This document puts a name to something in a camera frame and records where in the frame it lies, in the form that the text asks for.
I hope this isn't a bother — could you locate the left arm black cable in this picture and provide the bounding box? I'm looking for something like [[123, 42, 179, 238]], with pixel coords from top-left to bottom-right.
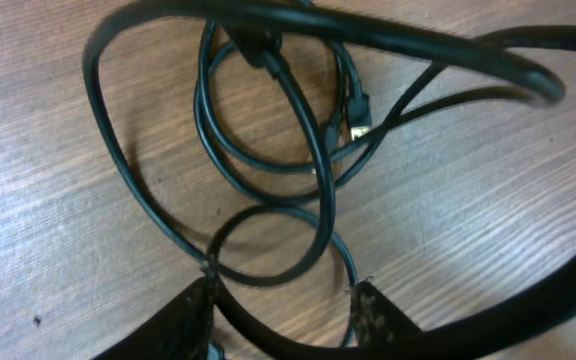
[[212, 234, 576, 360]]

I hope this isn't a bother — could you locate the black cable bundle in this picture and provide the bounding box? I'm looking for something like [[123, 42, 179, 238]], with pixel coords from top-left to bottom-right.
[[81, 0, 567, 346]]

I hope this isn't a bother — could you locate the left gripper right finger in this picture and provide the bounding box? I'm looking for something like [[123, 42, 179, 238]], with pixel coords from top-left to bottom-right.
[[350, 280, 423, 348]]

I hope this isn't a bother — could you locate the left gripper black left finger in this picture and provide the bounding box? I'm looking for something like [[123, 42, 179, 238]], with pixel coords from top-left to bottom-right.
[[94, 266, 218, 360]]

